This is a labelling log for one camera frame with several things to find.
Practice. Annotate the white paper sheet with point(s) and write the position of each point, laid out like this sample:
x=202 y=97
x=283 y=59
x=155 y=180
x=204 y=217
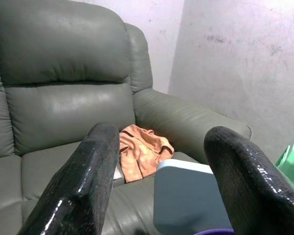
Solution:
x=118 y=175

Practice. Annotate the grey-green leather sofa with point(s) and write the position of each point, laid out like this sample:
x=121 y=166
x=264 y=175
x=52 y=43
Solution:
x=63 y=73

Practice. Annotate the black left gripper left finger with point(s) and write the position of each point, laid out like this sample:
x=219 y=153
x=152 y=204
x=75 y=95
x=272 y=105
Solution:
x=85 y=171

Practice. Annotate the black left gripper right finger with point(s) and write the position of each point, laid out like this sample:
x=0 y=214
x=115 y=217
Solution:
x=247 y=186

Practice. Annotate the orange patterned cloth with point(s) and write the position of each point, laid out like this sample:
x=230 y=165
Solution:
x=142 y=151

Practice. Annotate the purple plastic rubbish bin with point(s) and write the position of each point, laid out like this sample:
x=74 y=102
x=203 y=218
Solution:
x=210 y=232

